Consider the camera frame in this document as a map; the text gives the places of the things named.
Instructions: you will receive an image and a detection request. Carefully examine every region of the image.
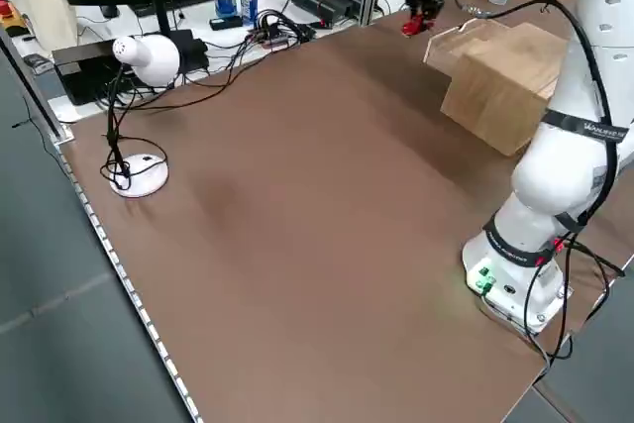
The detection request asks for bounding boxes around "black desktop box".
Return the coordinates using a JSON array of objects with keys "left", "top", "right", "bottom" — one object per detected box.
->
[{"left": 52, "top": 44, "right": 123, "bottom": 106}]

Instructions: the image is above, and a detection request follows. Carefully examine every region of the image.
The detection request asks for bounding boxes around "black cable hub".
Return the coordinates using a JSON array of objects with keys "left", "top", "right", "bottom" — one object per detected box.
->
[{"left": 247, "top": 9, "right": 318, "bottom": 51}]

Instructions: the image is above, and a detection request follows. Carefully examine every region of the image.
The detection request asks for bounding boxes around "black lamp cable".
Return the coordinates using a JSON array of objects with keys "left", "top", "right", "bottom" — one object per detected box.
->
[{"left": 100, "top": 134, "right": 170, "bottom": 192}]

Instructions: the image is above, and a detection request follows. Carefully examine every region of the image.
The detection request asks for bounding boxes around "beige cardboard board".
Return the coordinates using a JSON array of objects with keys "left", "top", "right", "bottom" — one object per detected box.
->
[{"left": 0, "top": 0, "right": 79, "bottom": 48}]

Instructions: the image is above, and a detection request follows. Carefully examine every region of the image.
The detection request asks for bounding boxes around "silver table edge rail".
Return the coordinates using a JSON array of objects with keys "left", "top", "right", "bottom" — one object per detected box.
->
[{"left": 53, "top": 138, "right": 205, "bottom": 423}]

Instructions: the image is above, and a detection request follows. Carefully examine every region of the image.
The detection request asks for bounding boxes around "long black cable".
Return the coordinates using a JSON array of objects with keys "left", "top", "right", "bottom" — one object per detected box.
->
[{"left": 106, "top": 36, "right": 259, "bottom": 115}]

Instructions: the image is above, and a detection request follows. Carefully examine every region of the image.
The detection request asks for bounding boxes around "small black device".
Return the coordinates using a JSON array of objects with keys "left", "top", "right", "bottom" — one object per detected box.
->
[{"left": 208, "top": 16, "right": 244, "bottom": 31}]

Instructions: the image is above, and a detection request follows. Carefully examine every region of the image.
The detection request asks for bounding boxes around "light wooden drawer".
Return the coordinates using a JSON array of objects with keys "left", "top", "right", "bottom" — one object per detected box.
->
[{"left": 423, "top": 16, "right": 525, "bottom": 81}]

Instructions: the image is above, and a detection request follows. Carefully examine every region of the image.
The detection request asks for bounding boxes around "light wooden cabinet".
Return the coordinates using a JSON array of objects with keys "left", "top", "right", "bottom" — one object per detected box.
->
[{"left": 439, "top": 21, "right": 571, "bottom": 158}]

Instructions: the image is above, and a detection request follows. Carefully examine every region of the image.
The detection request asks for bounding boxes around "white desk lamp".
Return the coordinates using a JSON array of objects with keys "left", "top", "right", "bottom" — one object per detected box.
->
[{"left": 101, "top": 34, "right": 181, "bottom": 199}]

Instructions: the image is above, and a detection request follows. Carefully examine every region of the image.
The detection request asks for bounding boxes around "red toy car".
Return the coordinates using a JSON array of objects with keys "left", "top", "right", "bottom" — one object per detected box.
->
[{"left": 399, "top": 14, "right": 428, "bottom": 39}]

